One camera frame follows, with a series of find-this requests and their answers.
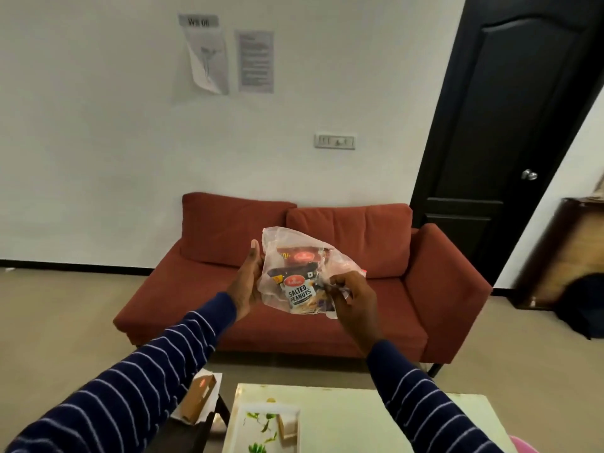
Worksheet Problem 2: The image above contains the person's right hand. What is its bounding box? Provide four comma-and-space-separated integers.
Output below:
329, 271, 384, 358

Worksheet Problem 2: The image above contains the black peanut snack packet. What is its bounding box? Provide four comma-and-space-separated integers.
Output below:
267, 262, 337, 316

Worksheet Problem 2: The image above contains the rust red back cushion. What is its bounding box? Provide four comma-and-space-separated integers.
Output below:
286, 203, 414, 280
180, 192, 298, 268

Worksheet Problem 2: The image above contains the black wooden door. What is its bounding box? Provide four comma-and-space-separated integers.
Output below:
410, 0, 604, 286

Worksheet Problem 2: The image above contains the white wall switch panel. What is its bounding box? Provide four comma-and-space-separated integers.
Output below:
314, 132, 357, 150

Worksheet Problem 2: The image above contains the curled paper sheet with drawing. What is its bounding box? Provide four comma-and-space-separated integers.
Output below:
178, 13, 231, 96

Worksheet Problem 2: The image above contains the white tray with green leaves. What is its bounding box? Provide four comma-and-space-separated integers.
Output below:
226, 403, 302, 453

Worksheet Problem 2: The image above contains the clear plastic bag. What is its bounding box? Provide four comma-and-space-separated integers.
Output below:
257, 226, 367, 320

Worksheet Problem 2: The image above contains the person's right forearm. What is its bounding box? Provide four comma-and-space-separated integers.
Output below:
366, 340, 504, 453

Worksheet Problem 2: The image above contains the person's left forearm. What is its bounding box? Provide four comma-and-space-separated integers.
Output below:
4, 292, 238, 453

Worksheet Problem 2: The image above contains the brown wooden cabinet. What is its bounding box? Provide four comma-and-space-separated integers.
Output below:
512, 197, 604, 311

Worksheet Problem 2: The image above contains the person's left hand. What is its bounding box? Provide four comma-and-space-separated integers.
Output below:
226, 239, 264, 322

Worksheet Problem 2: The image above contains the dark red-label snack packet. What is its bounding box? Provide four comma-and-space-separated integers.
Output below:
277, 246, 335, 271

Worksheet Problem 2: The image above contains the black bag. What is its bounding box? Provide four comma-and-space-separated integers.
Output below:
555, 272, 604, 340

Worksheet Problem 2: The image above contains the small beige box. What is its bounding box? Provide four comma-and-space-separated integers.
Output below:
277, 414, 300, 442

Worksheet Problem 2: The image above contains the printed text paper sheet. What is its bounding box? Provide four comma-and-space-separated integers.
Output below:
234, 29, 275, 94

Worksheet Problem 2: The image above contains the black side table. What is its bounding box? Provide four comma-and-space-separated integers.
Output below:
142, 394, 232, 453

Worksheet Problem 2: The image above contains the brown cardboard box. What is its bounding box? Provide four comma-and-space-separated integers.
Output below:
178, 373, 218, 425

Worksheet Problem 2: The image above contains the rust red sofa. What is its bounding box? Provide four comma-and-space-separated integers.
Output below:
113, 192, 493, 378

